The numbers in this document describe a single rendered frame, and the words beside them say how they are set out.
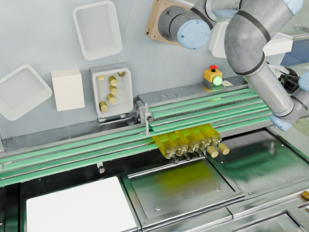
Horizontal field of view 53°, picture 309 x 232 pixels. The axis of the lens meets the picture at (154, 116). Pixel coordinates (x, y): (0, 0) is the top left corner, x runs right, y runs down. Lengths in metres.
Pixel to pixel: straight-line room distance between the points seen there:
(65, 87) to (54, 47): 0.17
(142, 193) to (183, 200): 0.18
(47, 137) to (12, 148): 0.15
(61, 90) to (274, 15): 0.91
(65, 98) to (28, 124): 0.23
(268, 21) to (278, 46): 0.98
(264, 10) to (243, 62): 0.14
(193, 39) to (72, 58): 0.54
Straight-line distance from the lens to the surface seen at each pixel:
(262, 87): 0.97
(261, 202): 1.41
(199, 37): 1.23
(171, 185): 1.43
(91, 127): 1.51
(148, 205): 1.34
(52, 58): 1.42
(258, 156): 1.71
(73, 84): 1.39
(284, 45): 1.86
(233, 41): 0.85
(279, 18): 0.87
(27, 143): 1.50
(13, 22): 1.39
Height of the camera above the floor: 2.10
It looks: 54 degrees down
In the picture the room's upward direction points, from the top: 143 degrees clockwise
